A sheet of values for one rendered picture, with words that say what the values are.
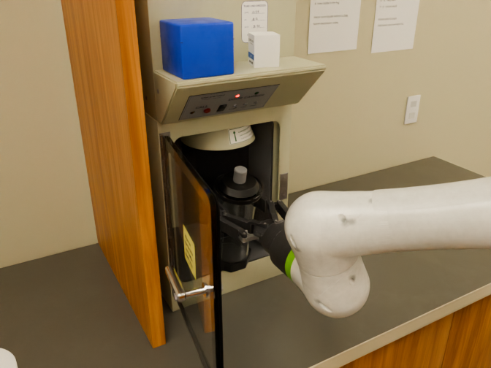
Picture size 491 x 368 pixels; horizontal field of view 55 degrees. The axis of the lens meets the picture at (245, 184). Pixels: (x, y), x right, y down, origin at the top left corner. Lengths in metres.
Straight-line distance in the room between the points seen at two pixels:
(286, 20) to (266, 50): 0.13
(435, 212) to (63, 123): 0.99
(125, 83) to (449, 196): 0.52
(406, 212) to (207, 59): 0.42
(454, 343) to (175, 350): 0.79
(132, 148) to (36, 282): 0.62
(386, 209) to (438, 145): 1.59
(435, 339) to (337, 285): 0.69
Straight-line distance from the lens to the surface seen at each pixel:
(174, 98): 0.85
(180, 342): 1.10
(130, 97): 0.82
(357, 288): 0.78
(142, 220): 0.91
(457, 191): 0.69
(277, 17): 1.03
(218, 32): 0.84
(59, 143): 1.37
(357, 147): 1.89
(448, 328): 1.43
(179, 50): 0.83
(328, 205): 0.69
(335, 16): 1.68
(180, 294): 0.79
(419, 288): 1.31
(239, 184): 1.02
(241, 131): 1.07
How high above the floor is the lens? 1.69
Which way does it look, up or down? 25 degrees down
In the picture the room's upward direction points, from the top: straight up
